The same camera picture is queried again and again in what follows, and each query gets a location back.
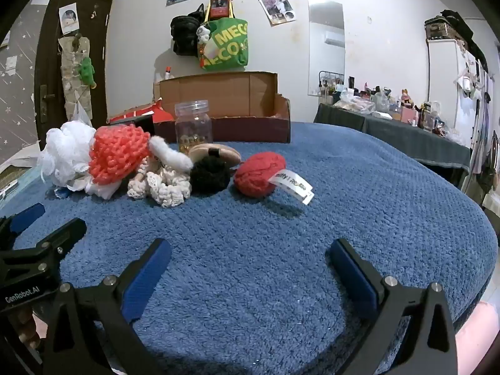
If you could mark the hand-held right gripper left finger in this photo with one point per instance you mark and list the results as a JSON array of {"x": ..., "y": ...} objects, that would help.
[{"x": 148, "y": 277}]

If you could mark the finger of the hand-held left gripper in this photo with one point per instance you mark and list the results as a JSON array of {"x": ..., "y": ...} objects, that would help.
[
  {"x": 27, "y": 215},
  {"x": 68, "y": 232}
]

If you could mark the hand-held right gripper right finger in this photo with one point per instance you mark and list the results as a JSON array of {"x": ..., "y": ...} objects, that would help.
[{"x": 351, "y": 277}]

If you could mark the white tissue paper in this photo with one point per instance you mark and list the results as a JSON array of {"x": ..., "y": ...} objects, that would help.
[{"x": 100, "y": 188}]

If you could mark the white mesh bath pouf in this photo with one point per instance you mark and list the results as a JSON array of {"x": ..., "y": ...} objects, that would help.
[{"x": 64, "y": 152}]

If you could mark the cream crochet scrunchie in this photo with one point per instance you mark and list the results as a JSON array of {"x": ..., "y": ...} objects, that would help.
[{"x": 164, "y": 185}]

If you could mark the red mesh bath pouf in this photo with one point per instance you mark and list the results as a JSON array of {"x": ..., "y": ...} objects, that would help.
[{"x": 117, "y": 152}]

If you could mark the black scrunchie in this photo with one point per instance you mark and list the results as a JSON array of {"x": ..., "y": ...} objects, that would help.
[{"x": 209, "y": 174}]

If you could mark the brown cardboard box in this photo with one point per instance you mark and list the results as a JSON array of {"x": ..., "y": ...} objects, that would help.
[{"x": 218, "y": 95}]

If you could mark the person's left hand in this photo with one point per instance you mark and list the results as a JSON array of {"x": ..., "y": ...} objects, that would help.
[{"x": 26, "y": 326}]

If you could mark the blue textured blanket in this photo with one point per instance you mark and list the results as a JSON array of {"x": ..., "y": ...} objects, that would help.
[{"x": 254, "y": 261}]

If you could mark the clear plastic bag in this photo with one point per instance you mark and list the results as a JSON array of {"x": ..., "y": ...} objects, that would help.
[{"x": 80, "y": 115}]

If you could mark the clear hanging organizer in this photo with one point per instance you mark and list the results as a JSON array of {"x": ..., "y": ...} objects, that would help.
[{"x": 72, "y": 82}]

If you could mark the table with dark cloth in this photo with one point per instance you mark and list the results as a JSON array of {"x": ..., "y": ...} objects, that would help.
[{"x": 410, "y": 142}]

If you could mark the red printed box liner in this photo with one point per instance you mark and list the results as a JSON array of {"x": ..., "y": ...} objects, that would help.
[{"x": 156, "y": 112}]

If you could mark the green plush toy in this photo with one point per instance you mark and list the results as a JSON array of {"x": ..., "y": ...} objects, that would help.
[{"x": 88, "y": 71}]

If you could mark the clear plastic jar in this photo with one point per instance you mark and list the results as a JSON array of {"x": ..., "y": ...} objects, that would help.
[{"x": 193, "y": 125}]

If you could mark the dark wooden door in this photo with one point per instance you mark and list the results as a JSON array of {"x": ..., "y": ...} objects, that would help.
[{"x": 101, "y": 66}]

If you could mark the cluster of cosmetic bottles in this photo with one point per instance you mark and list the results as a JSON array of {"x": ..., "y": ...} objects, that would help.
[{"x": 390, "y": 103}]

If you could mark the orange tipped pole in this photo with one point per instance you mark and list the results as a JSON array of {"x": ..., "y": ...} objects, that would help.
[{"x": 168, "y": 73}]

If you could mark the photo sheet on door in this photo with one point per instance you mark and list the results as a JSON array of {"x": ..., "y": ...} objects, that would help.
[{"x": 68, "y": 19}]

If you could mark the white fridge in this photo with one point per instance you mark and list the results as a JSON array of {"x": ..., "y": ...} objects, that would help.
[{"x": 443, "y": 86}]

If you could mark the black bag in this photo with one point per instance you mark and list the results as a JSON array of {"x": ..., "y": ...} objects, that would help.
[{"x": 184, "y": 35}]

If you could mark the small panda plush charm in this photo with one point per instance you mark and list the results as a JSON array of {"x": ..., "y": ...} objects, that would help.
[{"x": 203, "y": 33}]

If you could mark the green tote bag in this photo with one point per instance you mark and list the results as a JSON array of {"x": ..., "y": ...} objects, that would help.
[{"x": 228, "y": 43}]

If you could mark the dark patterned case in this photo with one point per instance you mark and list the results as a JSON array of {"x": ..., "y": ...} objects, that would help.
[{"x": 439, "y": 28}]

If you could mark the black hanging clothing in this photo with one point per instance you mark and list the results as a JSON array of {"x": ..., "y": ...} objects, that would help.
[{"x": 468, "y": 33}]

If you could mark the red box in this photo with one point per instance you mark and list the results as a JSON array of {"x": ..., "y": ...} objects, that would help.
[{"x": 219, "y": 7}]

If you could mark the light switch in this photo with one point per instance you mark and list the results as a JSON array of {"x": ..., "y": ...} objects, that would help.
[{"x": 11, "y": 63}]

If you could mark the wall mirror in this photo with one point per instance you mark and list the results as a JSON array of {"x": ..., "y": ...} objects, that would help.
[{"x": 327, "y": 47}]

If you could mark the photo wall poster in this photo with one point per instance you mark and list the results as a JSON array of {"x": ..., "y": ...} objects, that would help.
[{"x": 278, "y": 7}]

